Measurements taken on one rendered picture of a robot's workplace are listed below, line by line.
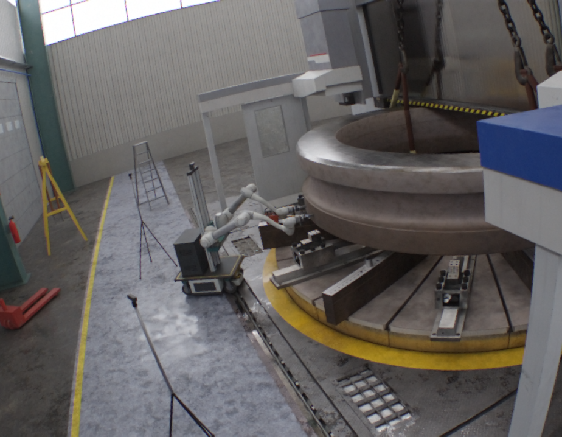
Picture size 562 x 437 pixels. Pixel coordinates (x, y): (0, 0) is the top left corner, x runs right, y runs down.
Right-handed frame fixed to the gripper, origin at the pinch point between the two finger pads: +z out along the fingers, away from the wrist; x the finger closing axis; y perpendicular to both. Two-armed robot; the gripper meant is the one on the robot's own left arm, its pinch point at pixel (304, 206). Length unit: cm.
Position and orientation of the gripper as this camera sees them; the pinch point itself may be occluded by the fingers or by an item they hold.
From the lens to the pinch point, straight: 637.2
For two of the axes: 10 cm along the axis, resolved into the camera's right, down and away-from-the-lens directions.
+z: 9.7, -2.1, 0.8
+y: -1.7, -9.3, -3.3
